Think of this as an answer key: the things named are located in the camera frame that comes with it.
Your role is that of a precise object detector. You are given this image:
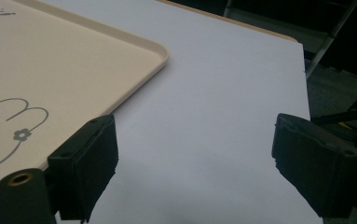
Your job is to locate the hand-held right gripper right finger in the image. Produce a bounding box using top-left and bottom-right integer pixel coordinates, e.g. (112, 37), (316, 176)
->
(271, 112), (357, 219)

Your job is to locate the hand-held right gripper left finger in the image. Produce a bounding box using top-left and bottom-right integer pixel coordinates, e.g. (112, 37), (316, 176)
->
(47, 113), (119, 224)

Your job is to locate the beige tray with line drawing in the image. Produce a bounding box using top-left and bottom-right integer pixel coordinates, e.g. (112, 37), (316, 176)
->
(0, 0), (171, 209)

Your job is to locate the white table sheet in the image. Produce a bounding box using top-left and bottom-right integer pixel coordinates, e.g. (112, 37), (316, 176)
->
(39, 0), (324, 224)

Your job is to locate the grey metal stand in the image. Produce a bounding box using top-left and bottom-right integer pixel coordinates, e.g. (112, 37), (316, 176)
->
(222, 0), (357, 79)

